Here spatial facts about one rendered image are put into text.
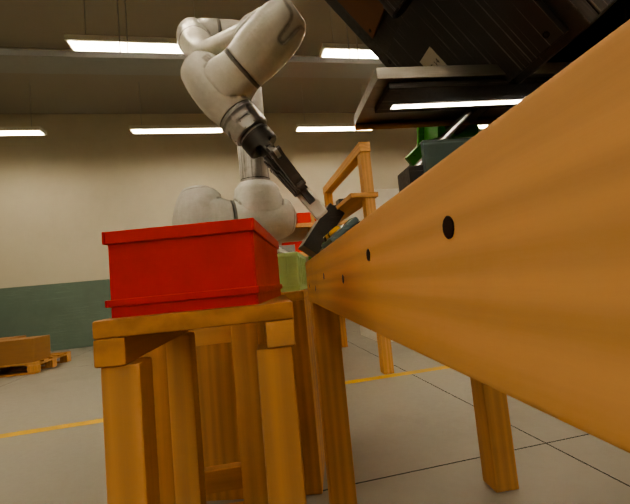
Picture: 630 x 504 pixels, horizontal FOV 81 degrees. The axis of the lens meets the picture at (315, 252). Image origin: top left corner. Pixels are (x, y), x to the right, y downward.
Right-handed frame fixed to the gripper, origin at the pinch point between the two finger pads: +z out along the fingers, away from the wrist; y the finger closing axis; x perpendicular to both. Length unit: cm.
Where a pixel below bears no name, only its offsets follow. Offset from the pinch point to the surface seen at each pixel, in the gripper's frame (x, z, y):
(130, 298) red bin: -34.0, -3.1, 27.0
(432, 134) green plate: 28.5, 5.7, 6.9
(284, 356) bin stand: -23.2, 16.6, 29.0
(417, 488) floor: -27, 103, -63
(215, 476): -73, 43, -49
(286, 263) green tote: -8, 4, -80
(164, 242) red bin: -25.7, -6.2, 27.3
